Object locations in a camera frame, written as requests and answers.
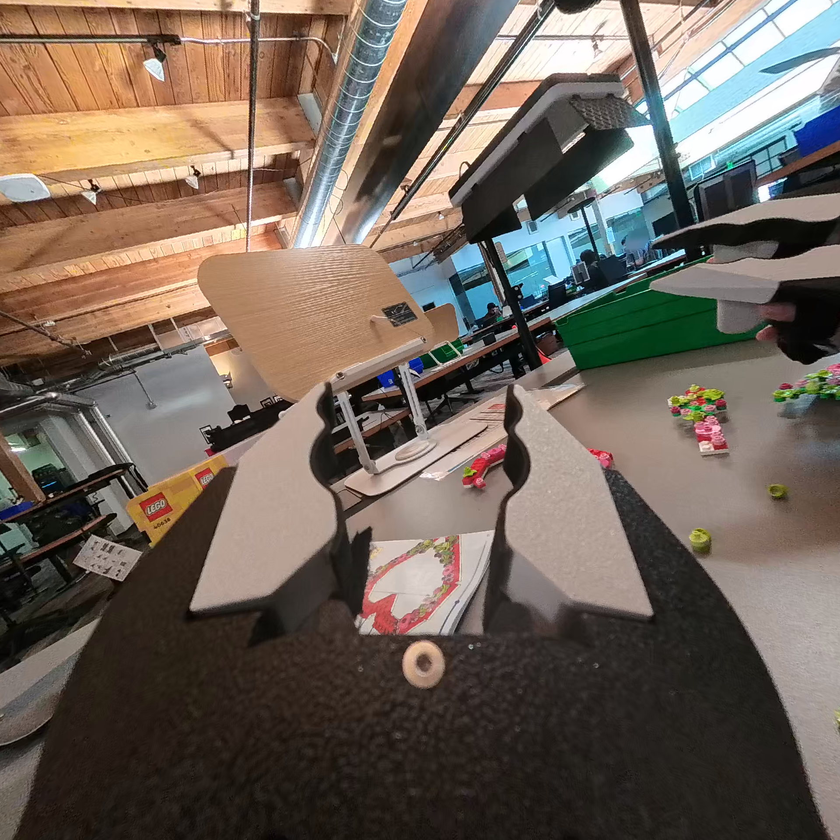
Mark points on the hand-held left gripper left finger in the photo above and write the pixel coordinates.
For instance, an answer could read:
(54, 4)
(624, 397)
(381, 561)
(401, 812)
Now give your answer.
(269, 512)

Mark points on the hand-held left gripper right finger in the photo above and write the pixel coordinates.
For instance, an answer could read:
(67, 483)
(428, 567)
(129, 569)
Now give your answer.
(577, 525)

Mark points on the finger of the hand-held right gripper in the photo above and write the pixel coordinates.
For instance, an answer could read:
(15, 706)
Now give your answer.
(774, 213)
(741, 279)

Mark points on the yellow lego box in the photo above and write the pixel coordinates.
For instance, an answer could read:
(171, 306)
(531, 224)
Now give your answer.
(170, 499)

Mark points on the lime pink lego flower assembly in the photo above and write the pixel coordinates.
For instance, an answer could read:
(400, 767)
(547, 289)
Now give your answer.
(814, 386)

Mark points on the pink lime lego on white plate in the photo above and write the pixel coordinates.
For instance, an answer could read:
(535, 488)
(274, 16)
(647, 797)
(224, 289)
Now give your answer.
(702, 420)

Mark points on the lego instruction booklet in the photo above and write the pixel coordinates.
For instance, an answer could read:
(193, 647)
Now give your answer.
(420, 577)

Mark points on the person's right hand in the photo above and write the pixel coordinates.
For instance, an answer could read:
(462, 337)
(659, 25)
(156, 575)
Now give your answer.
(810, 325)

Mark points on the black computer monitor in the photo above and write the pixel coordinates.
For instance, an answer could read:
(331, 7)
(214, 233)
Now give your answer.
(725, 191)

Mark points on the blue storage bin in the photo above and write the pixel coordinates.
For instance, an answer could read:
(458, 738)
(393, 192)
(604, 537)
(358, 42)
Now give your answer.
(820, 138)

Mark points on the green plastic bin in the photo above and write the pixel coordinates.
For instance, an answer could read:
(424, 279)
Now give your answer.
(630, 328)

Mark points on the white printed sheet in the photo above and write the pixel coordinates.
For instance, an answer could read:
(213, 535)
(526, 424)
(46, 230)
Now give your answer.
(459, 467)

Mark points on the flat printed sheet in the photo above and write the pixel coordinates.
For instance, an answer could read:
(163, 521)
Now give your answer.
(544, 397)

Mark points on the small instruction leaflet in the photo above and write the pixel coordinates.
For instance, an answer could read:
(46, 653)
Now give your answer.
(108, 558)

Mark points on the black lamp pole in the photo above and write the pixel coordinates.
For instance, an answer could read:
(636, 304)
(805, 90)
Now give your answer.
(515, 308)

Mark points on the black overhead lamp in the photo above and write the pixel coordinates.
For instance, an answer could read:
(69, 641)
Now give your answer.
(551, 151)

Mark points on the track spotlight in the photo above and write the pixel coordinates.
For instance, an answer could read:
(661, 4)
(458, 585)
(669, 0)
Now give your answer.
(90, 194)
(155, 65)
(193, 178)

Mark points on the white ceiling device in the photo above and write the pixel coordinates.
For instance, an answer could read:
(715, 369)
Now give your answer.
(23, 188)

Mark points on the red lego heart frame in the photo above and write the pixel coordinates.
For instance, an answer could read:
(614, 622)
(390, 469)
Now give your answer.
(482, 469)

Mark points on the tall black post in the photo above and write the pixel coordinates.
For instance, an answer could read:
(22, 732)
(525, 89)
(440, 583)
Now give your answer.
(659, 118)

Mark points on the silver spiral duct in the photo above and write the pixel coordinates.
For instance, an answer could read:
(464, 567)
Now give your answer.
(354, 118)

